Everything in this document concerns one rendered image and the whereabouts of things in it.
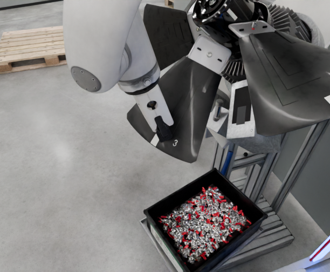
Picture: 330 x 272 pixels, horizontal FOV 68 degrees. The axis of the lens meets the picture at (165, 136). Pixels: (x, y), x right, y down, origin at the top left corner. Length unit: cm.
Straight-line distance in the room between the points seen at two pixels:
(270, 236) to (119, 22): 138
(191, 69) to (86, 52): 34
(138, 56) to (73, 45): 12
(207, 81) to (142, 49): 24
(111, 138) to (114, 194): 54
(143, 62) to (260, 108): 20
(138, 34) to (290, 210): 154
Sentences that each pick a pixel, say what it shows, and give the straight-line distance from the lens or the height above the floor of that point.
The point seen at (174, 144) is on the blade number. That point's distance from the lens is 60.
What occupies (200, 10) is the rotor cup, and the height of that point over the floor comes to 120.
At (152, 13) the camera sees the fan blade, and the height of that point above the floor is 113.
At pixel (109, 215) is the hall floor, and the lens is 161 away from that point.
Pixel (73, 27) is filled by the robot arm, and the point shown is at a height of 127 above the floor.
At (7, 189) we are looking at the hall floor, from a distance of 198.
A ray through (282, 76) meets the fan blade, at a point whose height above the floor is 117.
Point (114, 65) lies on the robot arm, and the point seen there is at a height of 122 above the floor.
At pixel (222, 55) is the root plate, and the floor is 111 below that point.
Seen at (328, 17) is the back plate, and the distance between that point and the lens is 82.
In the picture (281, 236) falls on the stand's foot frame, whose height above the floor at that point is 8.
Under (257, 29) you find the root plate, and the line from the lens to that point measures 59.
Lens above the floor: 136
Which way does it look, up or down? 42 degrees down
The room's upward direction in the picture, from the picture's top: straight up
